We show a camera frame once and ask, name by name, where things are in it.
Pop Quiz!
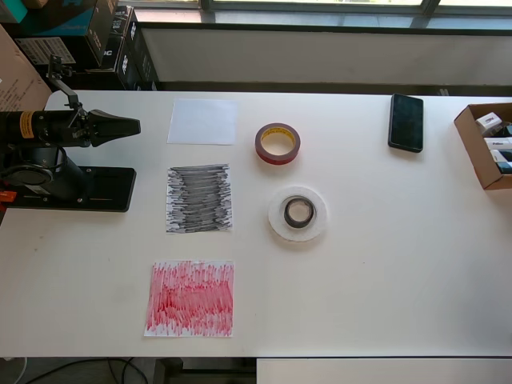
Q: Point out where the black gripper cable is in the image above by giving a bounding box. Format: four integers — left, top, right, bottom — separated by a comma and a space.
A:
39, 142, 68, 174

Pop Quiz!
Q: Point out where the black and white small box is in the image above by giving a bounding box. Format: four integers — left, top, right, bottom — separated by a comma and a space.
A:
490, 150, 512, 175

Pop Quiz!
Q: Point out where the cardboard box with shipping label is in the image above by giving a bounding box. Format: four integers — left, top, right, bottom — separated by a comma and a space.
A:
0, 22, 53, 115

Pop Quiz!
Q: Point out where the dark window frame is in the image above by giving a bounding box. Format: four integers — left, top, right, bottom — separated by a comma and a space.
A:
134, 0, 512, 39

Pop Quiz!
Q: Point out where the white floor cable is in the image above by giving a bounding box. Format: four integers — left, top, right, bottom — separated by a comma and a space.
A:
0, 354, 30, 384

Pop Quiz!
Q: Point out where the red scribbled paper sheet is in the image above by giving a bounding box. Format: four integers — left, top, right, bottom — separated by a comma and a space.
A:
143, 259, 235, 338

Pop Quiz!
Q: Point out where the black box with white label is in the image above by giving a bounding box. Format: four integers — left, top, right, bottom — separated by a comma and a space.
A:
14, 35, 109, 74

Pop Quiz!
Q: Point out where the black monitor box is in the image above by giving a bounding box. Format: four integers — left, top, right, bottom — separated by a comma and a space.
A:
118, 19, 162, 92

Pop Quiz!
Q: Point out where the black scribbled paper sheet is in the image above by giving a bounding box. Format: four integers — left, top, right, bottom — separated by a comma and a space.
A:
166, 162, 234, 235

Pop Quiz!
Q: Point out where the teal product box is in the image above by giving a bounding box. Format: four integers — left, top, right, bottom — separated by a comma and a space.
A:
15, 0, 120, 38

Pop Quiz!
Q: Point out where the black floor cable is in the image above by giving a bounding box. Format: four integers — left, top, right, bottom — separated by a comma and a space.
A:
23, 357, 157, 384

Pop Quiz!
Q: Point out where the wide white tape roll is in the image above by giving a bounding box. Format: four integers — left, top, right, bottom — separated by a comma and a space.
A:
267, 185, 330, 243

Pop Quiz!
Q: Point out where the red tape roll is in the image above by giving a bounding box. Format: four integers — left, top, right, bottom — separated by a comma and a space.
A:
254, 122, 302, 165

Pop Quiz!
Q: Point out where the small black tape roll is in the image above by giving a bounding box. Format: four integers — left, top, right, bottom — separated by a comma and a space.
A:
283, 194, 316, 231

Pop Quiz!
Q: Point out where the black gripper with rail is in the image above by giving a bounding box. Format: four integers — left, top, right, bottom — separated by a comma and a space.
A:
66, 106, 141, 149

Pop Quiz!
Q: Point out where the plain white paper sheet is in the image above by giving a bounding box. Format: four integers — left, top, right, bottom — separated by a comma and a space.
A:
166, 98, 238, 146

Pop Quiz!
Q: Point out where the tall black printed box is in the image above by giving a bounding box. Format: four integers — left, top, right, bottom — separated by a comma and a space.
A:
86, 0, 135, 73

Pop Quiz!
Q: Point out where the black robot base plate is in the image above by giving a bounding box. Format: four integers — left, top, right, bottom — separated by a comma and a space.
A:
7, 166, 137, 213

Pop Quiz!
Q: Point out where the open brown cardboard box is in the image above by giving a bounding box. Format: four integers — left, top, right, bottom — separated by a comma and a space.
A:
454, 102, 512, 191

